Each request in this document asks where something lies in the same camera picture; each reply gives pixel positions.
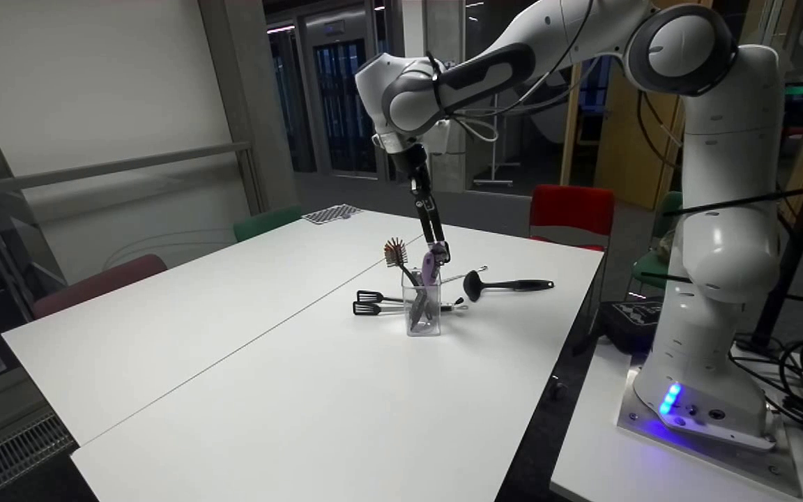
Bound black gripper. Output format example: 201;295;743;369
397;147;452;259

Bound black can opener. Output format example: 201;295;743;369
431;246;452;269

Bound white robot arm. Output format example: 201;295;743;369
354;0;783;449

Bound clear plastic utensil holder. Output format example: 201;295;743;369
408;274;442;336

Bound black plastic ladle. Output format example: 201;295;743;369
463;272;555;301

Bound metal tongs black tips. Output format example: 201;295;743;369
351;290;414;315

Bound green chair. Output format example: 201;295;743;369
231;206;304;244

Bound dark red chair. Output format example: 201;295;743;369
32;253;164;319

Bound purple handled utensil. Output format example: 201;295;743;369
418;258;442;320

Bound brown handled utensil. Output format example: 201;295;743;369
385;237;422;287

